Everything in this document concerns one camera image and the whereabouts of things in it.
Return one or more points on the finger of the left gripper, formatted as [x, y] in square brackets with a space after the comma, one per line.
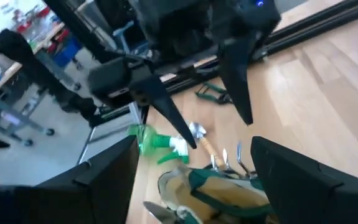
[238, 77]
[163, 105]

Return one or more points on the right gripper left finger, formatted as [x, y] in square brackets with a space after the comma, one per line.
[104, 193]

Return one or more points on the grey wheeled cart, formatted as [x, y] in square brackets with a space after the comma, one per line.
[10, 118]

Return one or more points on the cream and green gardening bag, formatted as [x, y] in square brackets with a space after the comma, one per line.
[228, 196]

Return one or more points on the black angled bracket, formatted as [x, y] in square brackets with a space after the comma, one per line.
[41, 77]

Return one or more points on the black aluminium table frame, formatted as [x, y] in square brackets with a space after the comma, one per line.
[322, 25]

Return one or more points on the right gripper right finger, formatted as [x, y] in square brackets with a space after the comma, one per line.
[306, 193]

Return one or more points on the green plastic spray bottle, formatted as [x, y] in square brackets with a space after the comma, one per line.
[149, 140]

